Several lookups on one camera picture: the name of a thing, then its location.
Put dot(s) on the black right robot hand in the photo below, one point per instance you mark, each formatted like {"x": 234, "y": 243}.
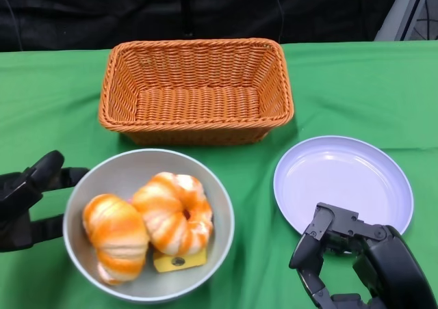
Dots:
{"x": 390, "y": 271}

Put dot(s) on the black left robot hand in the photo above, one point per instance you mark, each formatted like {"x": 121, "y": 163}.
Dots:
{"x": 13, "y": 213}

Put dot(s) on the croissant-shaped orange striped bread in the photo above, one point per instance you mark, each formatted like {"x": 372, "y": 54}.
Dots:
{"x": 116, "y": 234}

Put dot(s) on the grey round bowl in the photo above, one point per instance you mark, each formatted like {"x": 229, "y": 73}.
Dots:
{"x": 116, "y": 175}

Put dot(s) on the lavender round plate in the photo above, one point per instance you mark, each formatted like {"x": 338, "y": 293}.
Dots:
{"x": 342, "y": 175}

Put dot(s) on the yellow toy cake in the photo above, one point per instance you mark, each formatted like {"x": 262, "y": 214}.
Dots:
{"x": 195, "y": 259}

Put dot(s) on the orange wicker basket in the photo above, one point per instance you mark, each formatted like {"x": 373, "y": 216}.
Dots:
{"x": 195, "y": 104}

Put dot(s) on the black backdrop cloth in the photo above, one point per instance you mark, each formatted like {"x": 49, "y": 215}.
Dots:
{"x": 85, "y": 15}

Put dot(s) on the black pole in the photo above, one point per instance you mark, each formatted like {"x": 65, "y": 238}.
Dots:
{"x": 187, "y": 8}

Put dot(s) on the aluminium frame post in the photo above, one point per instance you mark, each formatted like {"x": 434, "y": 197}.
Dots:
{"x": 397, "y": 15}

